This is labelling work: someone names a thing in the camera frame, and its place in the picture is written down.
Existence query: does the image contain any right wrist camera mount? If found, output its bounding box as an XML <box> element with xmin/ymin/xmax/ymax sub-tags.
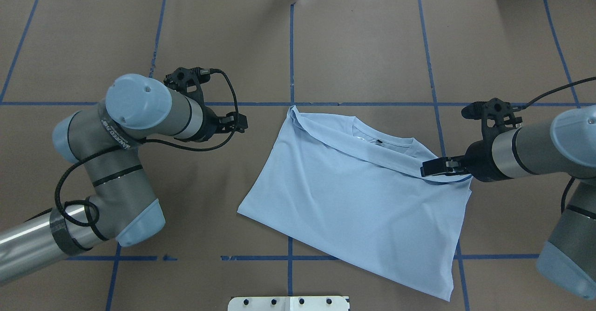
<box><xmin>461</xmin><ymin>98</ymin><xmax>523</xmax><ymax>141</ymax></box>

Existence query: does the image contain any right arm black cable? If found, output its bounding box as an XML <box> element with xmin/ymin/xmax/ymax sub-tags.
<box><xmin>517</xmin><ymin>76</ymin><xmax>596</xmax><ymax>214</ymax></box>

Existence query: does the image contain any light blue t-shirt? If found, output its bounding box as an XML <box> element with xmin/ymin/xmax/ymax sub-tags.
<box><xmin>237</xmin><ymin>107</ymin><xmax>471</xmax><ymax>301</ymax></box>

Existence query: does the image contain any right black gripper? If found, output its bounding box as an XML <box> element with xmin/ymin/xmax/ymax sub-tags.
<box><xmin>421</xmin><ymin>141</ymin><xmax>501</xmax><ymax>182</ymax></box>

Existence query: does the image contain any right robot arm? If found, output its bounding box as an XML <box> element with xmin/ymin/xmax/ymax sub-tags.
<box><xmin>420</xmin><ymin>98</ymin><xmax>596</xmax><ymax>300</ymax></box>

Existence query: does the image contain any white pedestal column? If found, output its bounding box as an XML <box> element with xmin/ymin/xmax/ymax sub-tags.
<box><xmin>227</xmin><ymin>296</ymin><xmax>351</xmax><ymax>311</ymax></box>

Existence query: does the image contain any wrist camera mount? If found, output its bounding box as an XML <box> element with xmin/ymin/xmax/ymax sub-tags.
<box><xmin>163</xmin><ymin>67</ymin><xmax>211</xmax><ymax>100</ymax></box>
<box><xmin>461</xmin><ymin>98</ymin><xmax>523</xmax><ymax>141</ymax></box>

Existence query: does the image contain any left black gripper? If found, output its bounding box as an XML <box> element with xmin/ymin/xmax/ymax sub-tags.
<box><xmin>199</xmin><ymin>107</ymin><xmax>248</xmax><ymax>142</ymax></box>

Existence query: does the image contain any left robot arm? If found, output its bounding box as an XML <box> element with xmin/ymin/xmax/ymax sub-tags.
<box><xmin>1</xmin><ymin>67</ymin><xmax>248</xmax><ymax>285</ymax></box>

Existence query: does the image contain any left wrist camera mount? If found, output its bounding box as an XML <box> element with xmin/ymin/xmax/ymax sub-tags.
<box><xmin>163</xmin><ymin>67</ymin><xmax>211</xmax><ymax>100</ymax></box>

